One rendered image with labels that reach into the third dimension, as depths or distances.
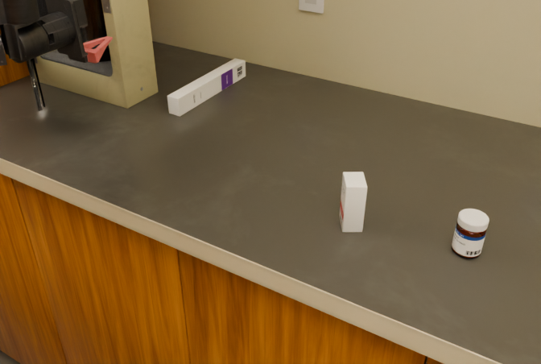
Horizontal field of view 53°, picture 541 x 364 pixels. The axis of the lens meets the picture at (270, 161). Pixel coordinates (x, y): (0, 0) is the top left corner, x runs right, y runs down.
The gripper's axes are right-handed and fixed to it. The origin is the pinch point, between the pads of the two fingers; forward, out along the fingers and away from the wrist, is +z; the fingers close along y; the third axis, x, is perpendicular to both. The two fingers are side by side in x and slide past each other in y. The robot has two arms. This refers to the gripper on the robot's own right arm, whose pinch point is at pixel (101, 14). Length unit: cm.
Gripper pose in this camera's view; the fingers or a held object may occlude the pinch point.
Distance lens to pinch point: 109.7
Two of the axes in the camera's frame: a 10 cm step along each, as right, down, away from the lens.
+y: -0.3, -8.5, -5.3
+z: 5.1, -4.7, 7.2
